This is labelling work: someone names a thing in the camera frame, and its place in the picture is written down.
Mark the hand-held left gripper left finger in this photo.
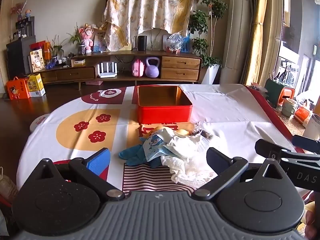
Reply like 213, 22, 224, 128
37, 148, 126, 202

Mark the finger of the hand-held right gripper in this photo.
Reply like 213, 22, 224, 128
255, 138, 297, 161
291, 135, 320, 147

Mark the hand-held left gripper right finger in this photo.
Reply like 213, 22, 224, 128
191, 147, 288, 201

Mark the white gauze cloth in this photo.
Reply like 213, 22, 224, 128
161, 152, 218, 184

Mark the blue rubber glove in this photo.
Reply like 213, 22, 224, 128
118, 144, 163, 168

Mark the blue printed face mask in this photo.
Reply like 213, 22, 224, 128
142, 127, 176, 162

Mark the red tin box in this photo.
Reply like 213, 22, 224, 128
136, 85, 193, 125

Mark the person's right hand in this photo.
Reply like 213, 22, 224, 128
304, 191, 320, 240

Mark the white canister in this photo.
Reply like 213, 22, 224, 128
303, 114, 320, 141

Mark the orange and white appliance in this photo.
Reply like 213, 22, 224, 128
293, 106, 313, 128

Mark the green mug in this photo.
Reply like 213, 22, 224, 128
282, 98, 298, 118

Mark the printed tablecloth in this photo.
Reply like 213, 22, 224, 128
16, 83, 308, 205

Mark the orange container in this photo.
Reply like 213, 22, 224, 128
280, 87, 296, 107

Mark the dark green container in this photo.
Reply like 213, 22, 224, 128
264, 78, 288, 108

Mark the white planter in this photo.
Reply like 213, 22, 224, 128
201, 64, 221, 85

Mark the white router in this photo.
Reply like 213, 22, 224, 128
97, 62, 118, 79

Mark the yellow milk carton box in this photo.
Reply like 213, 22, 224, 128
25, 73, 46, 98

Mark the pink toy case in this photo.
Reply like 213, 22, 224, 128
132, 59, 146, 78

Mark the wooden television cabinet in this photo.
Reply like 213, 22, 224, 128
37, 50, 202, 90

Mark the purple kettlebell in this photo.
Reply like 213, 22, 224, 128
145, 57, 161, 78

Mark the yellow curtain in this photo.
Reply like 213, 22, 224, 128
243, 0, 278, 87

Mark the orange gift box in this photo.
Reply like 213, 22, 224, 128
6, 77, 31, 101

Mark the orchid in patterned pot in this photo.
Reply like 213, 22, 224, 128
66, 22, 87, 56

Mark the pink plush doll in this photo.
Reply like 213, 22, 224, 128
79, 26, 94, 54

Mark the beige tower air conditioner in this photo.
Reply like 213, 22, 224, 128
220, 0, 263, 86

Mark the small green potted plant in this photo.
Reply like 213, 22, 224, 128
47, 36, 64, 58

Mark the clear plastic bag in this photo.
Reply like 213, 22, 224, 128
165, 32, 186, 54

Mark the black speaker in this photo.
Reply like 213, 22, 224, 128
138, 35, 148, 51

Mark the potted tree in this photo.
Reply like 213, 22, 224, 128
188, 0, 228, 68

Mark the black cabinet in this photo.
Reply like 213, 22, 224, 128
6, 34, 37, 79

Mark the black coffee machine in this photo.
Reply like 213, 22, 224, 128
10, 16, 35, 39

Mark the floral bed sheet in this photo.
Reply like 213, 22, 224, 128
101, 0, 198, 52

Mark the vase with pink flowers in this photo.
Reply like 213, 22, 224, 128
10, 0, 34, 22

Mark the picture frame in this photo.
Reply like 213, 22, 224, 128
93, 31, 107, 53

